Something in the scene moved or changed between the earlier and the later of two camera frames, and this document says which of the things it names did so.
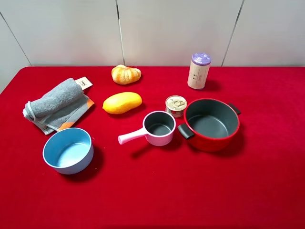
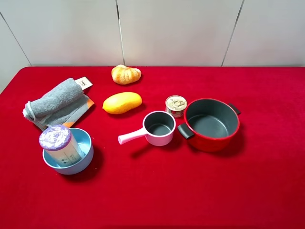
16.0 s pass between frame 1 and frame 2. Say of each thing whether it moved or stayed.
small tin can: stayed
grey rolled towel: stayed
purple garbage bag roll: moved
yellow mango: stayed
